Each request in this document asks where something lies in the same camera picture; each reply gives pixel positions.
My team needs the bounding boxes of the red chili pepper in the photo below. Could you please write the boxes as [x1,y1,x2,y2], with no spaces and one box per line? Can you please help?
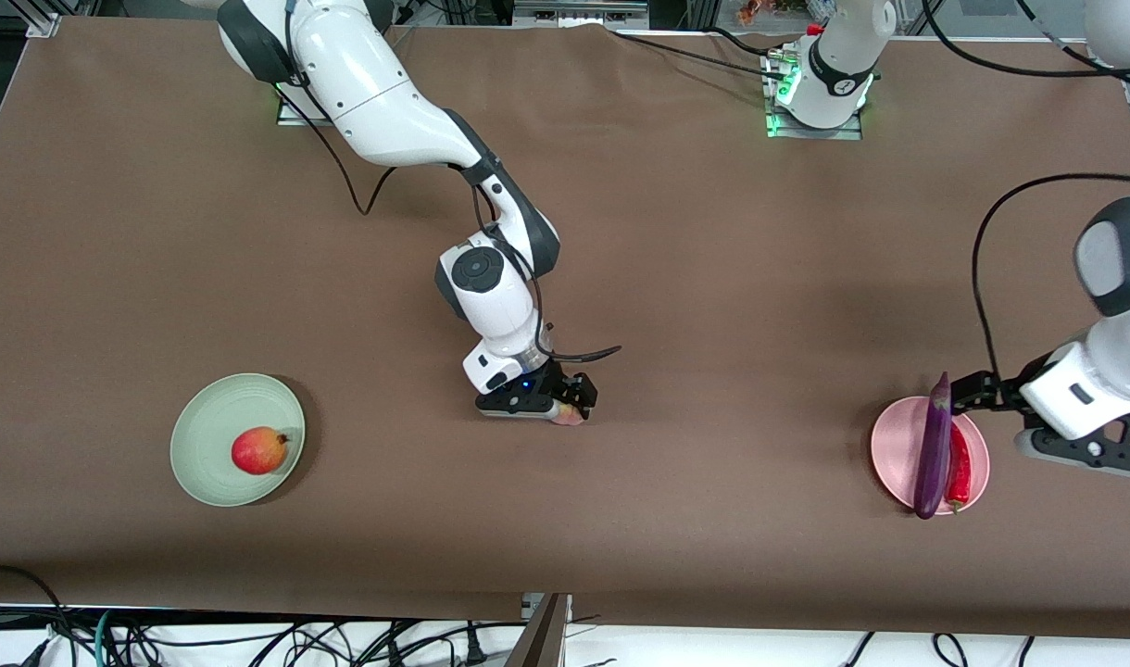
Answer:
[945,422,973,513]

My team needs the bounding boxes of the long purple eggplant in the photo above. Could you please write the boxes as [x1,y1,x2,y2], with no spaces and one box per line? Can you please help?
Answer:
[912,371,953,521]

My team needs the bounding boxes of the red pomegranate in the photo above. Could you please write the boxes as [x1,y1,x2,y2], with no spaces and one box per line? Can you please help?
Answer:
[231,426,291,476]

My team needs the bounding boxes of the pink plate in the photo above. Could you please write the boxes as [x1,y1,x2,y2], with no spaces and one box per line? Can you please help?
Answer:
[870,396,992,516]

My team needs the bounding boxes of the brown table cloth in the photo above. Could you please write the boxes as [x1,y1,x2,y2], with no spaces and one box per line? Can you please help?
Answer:
[0,17,1130,640]

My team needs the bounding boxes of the light green plate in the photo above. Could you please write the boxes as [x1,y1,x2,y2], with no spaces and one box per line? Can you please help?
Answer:
[169,373,307,509]

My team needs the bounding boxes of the orange red background items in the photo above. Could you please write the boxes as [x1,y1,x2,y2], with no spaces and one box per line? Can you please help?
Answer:
[736,0,811,27]

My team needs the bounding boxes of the aluminium profile corner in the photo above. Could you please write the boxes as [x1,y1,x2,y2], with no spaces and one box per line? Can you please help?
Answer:
[23,0,63,40]

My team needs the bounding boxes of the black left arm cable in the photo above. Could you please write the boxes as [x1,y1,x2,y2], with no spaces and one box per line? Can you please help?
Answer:
[922,0,1130,383]

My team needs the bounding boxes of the grey metal post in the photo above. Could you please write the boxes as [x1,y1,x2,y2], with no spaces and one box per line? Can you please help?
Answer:
[505,593,572,667]

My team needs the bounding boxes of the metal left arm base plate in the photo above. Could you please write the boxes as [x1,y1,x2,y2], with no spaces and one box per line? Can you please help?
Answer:
[764,51,864,142]

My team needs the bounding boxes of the long black base cable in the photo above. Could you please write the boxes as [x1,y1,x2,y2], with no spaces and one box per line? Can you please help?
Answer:
[609,30,781,80]

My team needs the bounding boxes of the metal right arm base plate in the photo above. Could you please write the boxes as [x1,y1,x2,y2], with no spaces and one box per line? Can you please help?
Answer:
[276,82,336,127]

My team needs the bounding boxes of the grey metal frame bar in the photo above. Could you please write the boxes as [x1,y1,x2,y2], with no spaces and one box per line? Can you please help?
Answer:
[512,0,651,29]

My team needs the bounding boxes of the short black base cable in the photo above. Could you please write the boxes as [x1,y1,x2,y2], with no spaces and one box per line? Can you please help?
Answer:
[709,26,774,57]

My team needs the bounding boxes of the black looped floor cable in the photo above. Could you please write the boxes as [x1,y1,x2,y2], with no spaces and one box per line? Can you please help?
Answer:
[0,564,73,667]

